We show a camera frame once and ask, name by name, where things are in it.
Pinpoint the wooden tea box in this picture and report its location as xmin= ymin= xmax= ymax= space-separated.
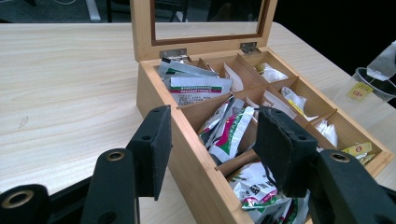
xmin=129 ymin=0 xmax=396 ymax=224

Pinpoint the clear glass cup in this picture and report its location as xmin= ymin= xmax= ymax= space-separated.
xmin=332 ymin=66 xmax=396 ymax=133

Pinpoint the pile of silver foil sachets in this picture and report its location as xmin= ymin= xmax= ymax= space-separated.
xmin=156 ymin=55 xmax=313 ymax=224

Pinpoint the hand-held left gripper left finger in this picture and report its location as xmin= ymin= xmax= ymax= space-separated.
xmin=125 ymin=105 xmax=173 ymax=202

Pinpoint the group of white tea bags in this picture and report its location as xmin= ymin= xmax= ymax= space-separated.
xmin=223 ymin=61 xmax=374 ymax=166

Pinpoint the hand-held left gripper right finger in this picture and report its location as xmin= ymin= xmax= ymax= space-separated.
xmin=252 ymin=105 xmax=319 ymax=199

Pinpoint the white desk leg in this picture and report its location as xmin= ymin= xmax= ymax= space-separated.
xmin=85 ymin=0 xmax=103 ymax=23

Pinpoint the tea bag with yellow tag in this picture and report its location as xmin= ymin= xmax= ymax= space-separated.
xmin=346 ymin=39 xmax=396 ymax=103

